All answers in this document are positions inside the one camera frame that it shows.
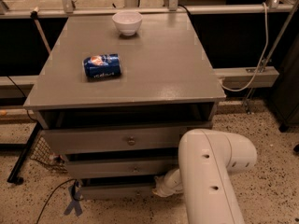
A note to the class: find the grey drawer cabinet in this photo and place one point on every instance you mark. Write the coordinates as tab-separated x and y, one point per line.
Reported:
166	79

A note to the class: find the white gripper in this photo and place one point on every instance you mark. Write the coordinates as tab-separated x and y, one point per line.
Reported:
165	184

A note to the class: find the wooden stick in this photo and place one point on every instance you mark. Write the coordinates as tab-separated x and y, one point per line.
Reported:
34	17

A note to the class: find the white bowl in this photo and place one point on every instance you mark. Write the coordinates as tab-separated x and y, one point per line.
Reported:
127	22

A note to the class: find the grey drawer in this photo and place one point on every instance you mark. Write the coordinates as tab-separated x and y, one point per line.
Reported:
91	140
121	167
117	187

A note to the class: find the grey top drawer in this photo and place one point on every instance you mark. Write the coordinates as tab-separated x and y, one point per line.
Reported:
91	140

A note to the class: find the black metal frame leg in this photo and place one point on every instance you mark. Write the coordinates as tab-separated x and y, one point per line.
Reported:
14	177

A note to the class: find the grey middle drawer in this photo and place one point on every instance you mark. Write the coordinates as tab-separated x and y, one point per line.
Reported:
121	167

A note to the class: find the wire mesh basket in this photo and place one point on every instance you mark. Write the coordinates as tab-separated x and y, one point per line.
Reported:
43	155

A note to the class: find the grey bottom drawer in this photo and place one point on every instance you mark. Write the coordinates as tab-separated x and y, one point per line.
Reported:
117	187

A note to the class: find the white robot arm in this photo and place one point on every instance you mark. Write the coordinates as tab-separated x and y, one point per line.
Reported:
206	159

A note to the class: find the blue tape cross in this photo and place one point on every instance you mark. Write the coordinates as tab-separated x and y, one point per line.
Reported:
74	205

